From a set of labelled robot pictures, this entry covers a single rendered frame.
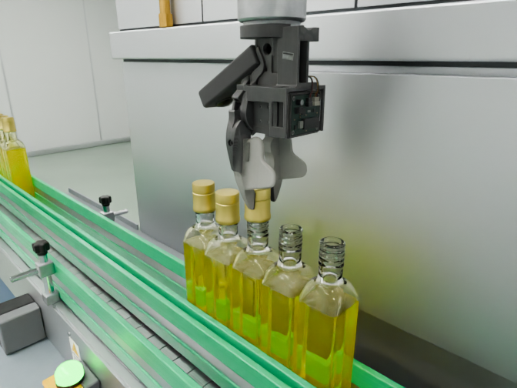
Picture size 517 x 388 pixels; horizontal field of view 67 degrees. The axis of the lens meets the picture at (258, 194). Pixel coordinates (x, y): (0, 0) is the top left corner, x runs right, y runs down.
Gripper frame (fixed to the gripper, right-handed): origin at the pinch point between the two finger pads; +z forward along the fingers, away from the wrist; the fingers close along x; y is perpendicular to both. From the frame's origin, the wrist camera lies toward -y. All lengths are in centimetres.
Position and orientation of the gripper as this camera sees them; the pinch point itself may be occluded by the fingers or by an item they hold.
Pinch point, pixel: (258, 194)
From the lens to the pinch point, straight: 51.1
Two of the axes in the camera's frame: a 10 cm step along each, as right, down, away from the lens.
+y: 7.3, 2.2, -6.5
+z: 0.0, 9.5, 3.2
